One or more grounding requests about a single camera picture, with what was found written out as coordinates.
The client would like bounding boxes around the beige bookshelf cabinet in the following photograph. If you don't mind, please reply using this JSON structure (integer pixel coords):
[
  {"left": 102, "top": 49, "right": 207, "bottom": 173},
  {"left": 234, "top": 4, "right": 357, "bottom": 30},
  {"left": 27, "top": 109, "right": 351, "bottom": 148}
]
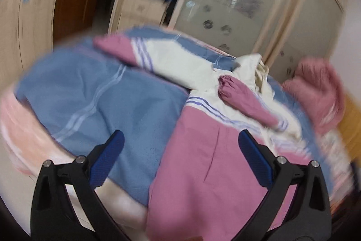
[{"left": 0, "top": 0, "right": 60, "bottom": 89}]

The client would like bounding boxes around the beige wardrobe drawer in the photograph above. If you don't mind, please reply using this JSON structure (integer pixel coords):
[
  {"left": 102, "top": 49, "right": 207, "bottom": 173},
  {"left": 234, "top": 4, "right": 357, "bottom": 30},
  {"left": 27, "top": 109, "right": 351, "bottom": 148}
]
[{"left": 123, "top": 0, "right": 170, "bottom": 18}]

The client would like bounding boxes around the frosted glass sliding door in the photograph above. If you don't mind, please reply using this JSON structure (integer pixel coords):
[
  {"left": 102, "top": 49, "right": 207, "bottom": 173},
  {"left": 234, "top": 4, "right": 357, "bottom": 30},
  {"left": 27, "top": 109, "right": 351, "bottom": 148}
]
[
  {"left": 271, "top": 0, "right": 345, "bottom": 80},
  {"left": 172, "top": 0, "right": 285, "bottom": 61}
]

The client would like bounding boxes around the blue striped bed sheet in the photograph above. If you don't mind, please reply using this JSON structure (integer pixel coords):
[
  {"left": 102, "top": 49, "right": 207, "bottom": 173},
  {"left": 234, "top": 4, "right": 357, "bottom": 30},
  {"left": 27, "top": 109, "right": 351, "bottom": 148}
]
[{"left": 14, "top": 26, "right": 339, "bottom": 208}]

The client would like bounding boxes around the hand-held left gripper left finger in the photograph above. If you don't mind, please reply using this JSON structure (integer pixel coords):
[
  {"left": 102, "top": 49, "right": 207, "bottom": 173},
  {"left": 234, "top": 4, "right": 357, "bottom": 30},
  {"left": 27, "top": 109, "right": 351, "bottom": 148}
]
[{"left": 30, "top": 130, "right": 132, "bottom": 241}]

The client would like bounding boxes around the pink and white jacket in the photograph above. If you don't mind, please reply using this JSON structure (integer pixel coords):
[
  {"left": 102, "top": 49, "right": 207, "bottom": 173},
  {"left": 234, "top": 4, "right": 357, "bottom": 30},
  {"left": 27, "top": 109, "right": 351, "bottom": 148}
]
[{"left": 93, "top": 33, "right": 319, "bottom": 241}]

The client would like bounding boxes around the pink fluffy blanket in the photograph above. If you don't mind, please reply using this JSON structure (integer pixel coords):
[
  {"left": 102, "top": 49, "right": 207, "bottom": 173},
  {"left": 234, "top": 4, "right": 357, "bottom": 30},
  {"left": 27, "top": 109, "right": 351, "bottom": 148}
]
[{"left": 282, "top": 57, "right": 346, "bottom": 134}]

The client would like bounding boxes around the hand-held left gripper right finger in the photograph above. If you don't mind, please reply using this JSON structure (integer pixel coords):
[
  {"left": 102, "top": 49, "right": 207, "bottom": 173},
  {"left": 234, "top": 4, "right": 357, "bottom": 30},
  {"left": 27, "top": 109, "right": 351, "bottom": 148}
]
[{"left": 231, "top": 129, "right": 332, "bottom": 241}]

